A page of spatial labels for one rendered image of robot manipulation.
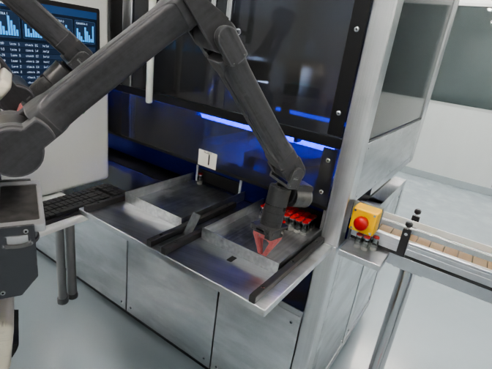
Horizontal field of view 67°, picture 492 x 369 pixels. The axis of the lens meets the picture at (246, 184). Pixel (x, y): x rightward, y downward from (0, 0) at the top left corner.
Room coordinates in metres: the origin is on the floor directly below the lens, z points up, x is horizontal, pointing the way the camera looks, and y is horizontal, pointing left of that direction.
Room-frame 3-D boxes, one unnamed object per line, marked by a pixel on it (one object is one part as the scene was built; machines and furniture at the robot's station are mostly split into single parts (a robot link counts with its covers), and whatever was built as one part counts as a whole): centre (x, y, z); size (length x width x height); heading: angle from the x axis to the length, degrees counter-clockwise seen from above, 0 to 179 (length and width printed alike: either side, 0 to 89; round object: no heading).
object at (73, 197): (1.20, 0.61, 0.82); 0.40 x 0.14 x 0.02; 151
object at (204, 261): (1.07, 0.09, 0.87); 0.70 x 0.48 x 0.02; 58
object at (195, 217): (0.94, 0.17, 0.91); 0.14 x 0.03 x 0.06; 149
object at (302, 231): (1.11, -0.14, 0.90); 0.18 x 0.02 x 0.05; 58
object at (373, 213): (1.01, -0.37, 1.00); 0.08 x 0.07 x 0.07; 148
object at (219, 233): (1.04, -0.09, 0.90); 0.34 x 0.26 x 0.04; 148
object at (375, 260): (1.04, -0.40, 0.87); 0.14 x 0.13 x 0.02; 148
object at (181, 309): (1.98, 0.31, 0.44); 2.06 x 1.00 x 0.88; 58
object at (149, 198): (1.22, 0.20, 0.90); 0.34 x 0.26 x 0.04; 148
